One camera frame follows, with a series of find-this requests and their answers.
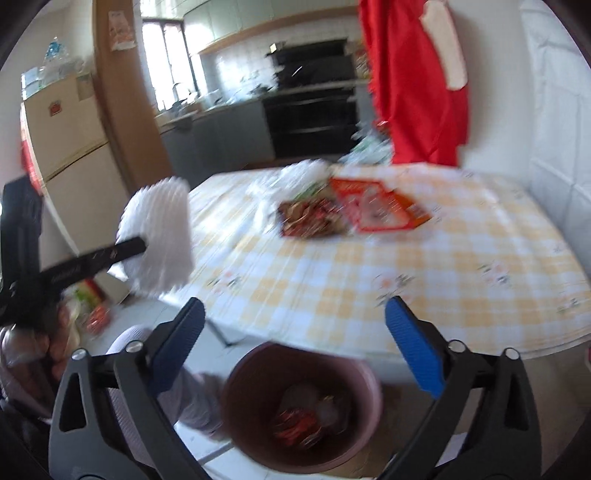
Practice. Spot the grey kitchen cabinets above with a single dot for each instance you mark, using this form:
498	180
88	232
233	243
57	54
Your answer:
223	139

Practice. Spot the cream refrigerator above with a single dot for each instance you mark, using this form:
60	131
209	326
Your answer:
72	162

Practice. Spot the brown red snack wrapper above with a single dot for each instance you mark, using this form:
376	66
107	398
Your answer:
317	217

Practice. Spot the red hanging apron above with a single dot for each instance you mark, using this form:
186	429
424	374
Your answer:
418	78

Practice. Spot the white plastic bag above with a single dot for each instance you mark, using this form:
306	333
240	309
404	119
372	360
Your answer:
295	180

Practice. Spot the black oven stove unit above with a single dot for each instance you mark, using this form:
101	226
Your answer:
313	110

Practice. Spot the yellow plaid tablecloth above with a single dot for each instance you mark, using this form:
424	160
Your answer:
488	268

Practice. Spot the white quilted wall cover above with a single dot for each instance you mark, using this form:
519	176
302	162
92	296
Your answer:
560	155

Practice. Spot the maroon trash bin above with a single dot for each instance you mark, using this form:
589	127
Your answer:
300	412

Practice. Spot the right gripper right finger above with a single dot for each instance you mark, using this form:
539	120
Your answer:
483	422

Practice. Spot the wooden door frame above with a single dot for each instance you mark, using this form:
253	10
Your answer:
130	123

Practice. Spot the person's left hand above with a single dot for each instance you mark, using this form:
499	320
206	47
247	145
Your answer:
33	363

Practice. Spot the clear red plastic package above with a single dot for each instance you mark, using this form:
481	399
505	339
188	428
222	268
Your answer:
371	208

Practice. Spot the plastic bags on floor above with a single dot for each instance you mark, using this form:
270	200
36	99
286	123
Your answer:
371	148

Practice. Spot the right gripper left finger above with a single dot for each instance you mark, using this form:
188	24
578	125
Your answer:
85	439

